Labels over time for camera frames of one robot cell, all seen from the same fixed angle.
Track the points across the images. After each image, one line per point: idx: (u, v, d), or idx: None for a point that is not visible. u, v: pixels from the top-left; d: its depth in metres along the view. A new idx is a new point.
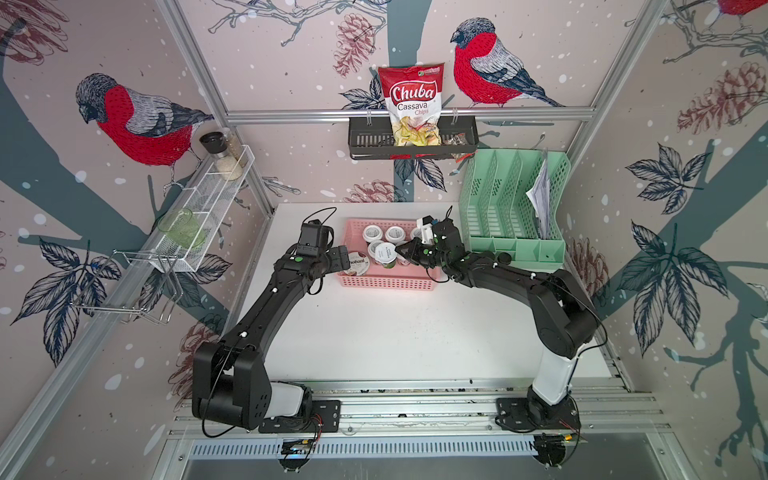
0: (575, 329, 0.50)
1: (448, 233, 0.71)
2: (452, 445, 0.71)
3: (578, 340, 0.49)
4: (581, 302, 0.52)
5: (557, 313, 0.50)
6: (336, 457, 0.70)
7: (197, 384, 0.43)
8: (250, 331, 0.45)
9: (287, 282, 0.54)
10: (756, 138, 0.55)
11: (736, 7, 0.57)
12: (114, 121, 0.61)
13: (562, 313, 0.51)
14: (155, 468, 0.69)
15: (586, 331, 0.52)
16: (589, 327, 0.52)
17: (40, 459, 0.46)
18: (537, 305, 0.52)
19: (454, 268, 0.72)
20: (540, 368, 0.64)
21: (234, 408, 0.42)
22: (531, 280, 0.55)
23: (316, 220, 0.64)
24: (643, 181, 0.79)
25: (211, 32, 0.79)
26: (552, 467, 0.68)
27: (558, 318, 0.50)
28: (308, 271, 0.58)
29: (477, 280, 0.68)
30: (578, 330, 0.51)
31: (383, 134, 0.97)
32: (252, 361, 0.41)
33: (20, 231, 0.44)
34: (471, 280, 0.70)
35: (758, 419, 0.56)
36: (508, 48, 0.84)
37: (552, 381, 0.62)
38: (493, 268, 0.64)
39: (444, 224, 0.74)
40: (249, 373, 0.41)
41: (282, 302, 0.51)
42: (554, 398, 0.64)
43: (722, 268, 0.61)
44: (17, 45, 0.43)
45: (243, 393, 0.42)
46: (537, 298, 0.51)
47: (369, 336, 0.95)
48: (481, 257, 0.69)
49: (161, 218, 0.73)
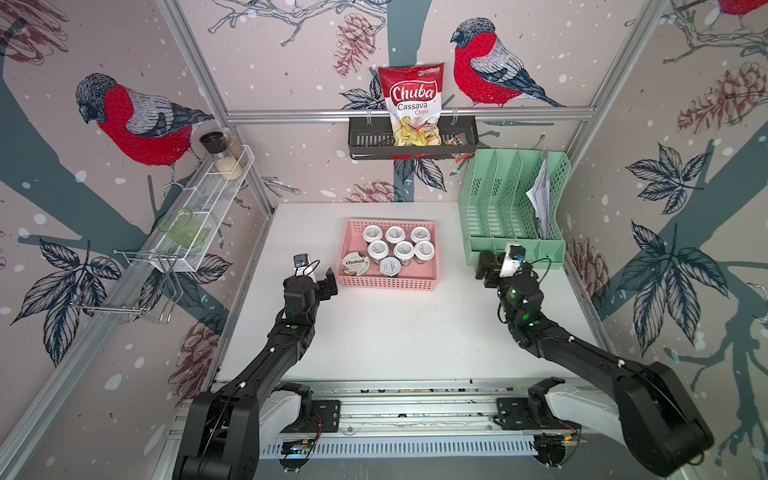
0: (676, 444, 0.41)
1: (532, 297, 0.62)
2: (452, 445, 0.71)
3: (680, 458, 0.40)
4: (684, 412, 0.43)
5: (651, 415, 0.42)
6: (336, 457, 0.70)
7: (190, 435, 0.41)
8: (248, 382, 0.46)
9: (282, 346, 0.56)
10: (756, 139, 0.55)
11: (736, 7, 0.57)
12: (114, 121, 0.61)
13: (659, 419, 0.42)
14: (155, 468, 0.69)
15: (690, 449, 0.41)
16: (700, 443, 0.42)
17: (39, 459, 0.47)
18: (626, 404, 0.44)
19: (522, 333, 0.65)
20: (579, 400, 0.57)
21: (220, 472, 0.40)
22: (618, 369, 0.46)
23: (300, 277, 0.66)
24: (643, 181, 0.79)
25: (211, 32, 0.79)
26: (552, 467, 0.68)
27: (653, 422, 0.41)
28: (303, 339, 0.63)
29: (547, 352, 0.62)
30: (682, 448, 0.41)
31: (382, 134, 0.97)
32: (249, 408, 0.41)
33: (20, 231, 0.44)
34: (540, 349, 0.63)
35: (758, 419, 0.56)
36: (508, 48, 0.84)
37: (576, 411, 0.59)
38: (570, 345, 0.56)
39: (529, 282, 0.65)
40: (246, 422, 0.41)
41: (279, 361, 0.54)
42: (561, 415, 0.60)
43: (722, 268, 0.61)
44: (17, 45, 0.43)
45: (235, 445, 0.40)
46: (625, 393, 0.44)
47: (368, 336, 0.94)
48: (554, 327, 0.62)
49: (161, 217, 0.73)
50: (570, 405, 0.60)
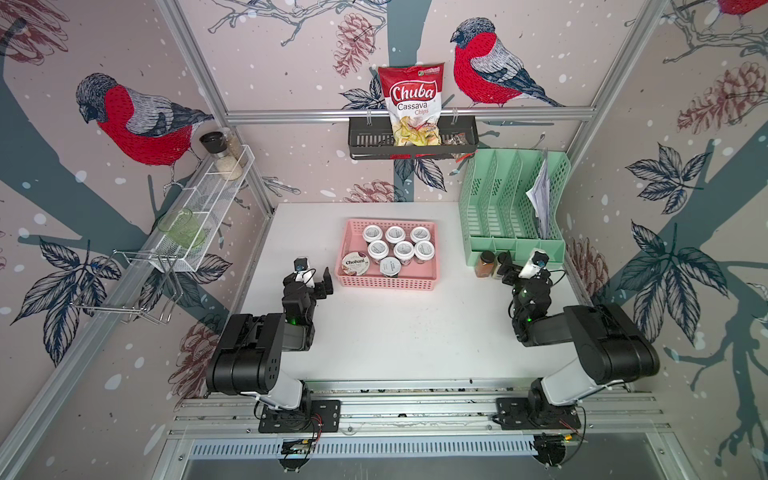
0: (614, 348, 0.47)
1: (539, 299, 0.69)
2: (452, 445, 0.71)
3: (619, 367, 0.46)
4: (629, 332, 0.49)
5: (591, 325, 0.50)
6: (336, 457, 0.70)
7: (229, 340, 0.48)
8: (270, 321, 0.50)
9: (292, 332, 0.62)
10: (756, 138, 0.55)
11: (736, 7, 0.57)
12: (114, 121, 0.61)
13: (599, 330, 0.49)
14: (155, 468, 0.69)
15: (632, 358, 0.46)
16: (644, 361, 0.47)
17: (39, 459, 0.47)
18: (576, 325, 0.52)
19: (522, 328, 0.73)
20: (563, 372, 0.60)
21: (253, 360, 0.45)
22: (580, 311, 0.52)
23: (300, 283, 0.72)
24: (643, 181, 0.79)
25: (211, 32, 0.79)
26: (552, 467, 0.68)
27: (594, 334, 0.49)
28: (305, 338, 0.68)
29: (541, 343, 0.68)
30: (620, 358, 0.46)
31: (382, 134, 0.97)
32: (278, 314, 0.51)
33: (20, 231, 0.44)
34: (535, 340, 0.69)
35: (758, 419, 0.56)
36: (507, 48, 0.84)
37: (565, 386, 0.60)
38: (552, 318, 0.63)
39: (540, 285, 0.71)
40: (277, 323, 0.50)
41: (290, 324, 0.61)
42: (556, 400, 0.65)
43: (722, 268, 0.61)
44: (17, 45, 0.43)
45: (266, 341, 0.47)
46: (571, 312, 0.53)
47: (368, 336, 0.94)
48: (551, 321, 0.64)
49: (161, 217, 0.73)
50: (558, 383, 0.62)
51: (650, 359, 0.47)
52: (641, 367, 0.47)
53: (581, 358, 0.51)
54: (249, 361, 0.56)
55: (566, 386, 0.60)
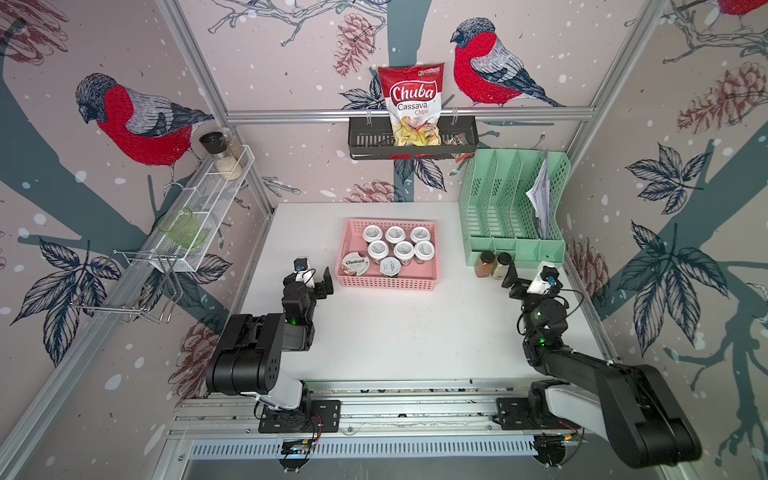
0: (652, 434, 0.41)
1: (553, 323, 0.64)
2: (451, 445, 0.71)
3: (656, 456, 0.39)
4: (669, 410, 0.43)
5: (627, 402, 0.43)
6: (336, 457, 0.70)
7: (229, 340, 0.48)
8: None
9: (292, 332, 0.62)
10: (756, 139, 0.55)
11: (736, 7, 0.57)
12: (114, 121, 0.61)
13: (635, 408, 0.43)
14: (155, 469, 0.69)
15: (670, 444, 0.41)
16: (682, 446, 0.41)
17: (39, 459, 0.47)
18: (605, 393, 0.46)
19: (534, 352, 0.68)
20: (572, 396, 0.58)
21: (253, 360, 0.45)
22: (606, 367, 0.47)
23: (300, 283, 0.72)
24: (643, 181, 0.79)
25: (210, 32, 0.78)
26: (552, 467, 0.68)
27: (630, 413, 0.43)
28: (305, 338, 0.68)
29: (553, 371, 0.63)
30: (657, 443, 0.41)
31: (382, 134, 0.97)
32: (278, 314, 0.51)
33: (20, 231, 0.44)
34: (548, 368, 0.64)
35: (758, 419, 0.56)
36: (508, 48, 0.84)
37: (572, 410, 0.59)
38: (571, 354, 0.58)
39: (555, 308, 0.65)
40: (276, 322, 0.50)
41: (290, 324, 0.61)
42: (557, 410, 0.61)
43: (722, 268, 0.61)
44: (17, 45, 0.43)
45: (266, 341, 0.47)
46: (604, 383, 0.46)
47: (368, 336, 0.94)
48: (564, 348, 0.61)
49: (161, 217, 0.73)
50: (564, 403, 0.61)
51: (692, 440, 0.41)
52: (681, 450, 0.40)
53: (610, 431, 0.46)
54: (249, 361, 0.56)
55: (574, 413, 0.58)
